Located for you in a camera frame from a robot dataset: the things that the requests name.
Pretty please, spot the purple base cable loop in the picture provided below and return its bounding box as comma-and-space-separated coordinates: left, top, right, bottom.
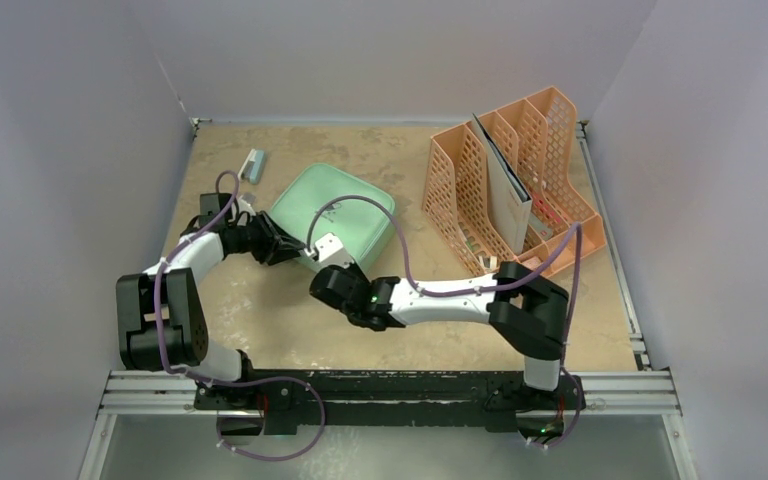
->
216, 386, 330, 466

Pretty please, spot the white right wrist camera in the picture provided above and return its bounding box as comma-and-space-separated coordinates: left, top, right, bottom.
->
304, 232, 355, 271

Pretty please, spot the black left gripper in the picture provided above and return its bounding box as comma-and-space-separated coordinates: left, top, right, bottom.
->
230, 213, 302, 265

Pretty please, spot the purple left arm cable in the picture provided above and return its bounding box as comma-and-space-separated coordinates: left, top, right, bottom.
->
153, 170, 326, 399

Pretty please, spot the peach plastic file organizer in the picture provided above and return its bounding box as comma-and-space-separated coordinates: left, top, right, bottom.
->
421, 86, 607, 274

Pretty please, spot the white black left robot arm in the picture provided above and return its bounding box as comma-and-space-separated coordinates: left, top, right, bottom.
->
115, 193, 305, 409

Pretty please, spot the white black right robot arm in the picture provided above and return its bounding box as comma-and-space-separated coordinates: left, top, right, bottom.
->
309, 262, 573, 407

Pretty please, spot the grey folder in organizer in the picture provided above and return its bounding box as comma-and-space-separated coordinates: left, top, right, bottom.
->
470, 114, 532, 255

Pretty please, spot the mint green case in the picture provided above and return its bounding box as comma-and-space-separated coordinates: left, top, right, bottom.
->
269, 163, 396, 270

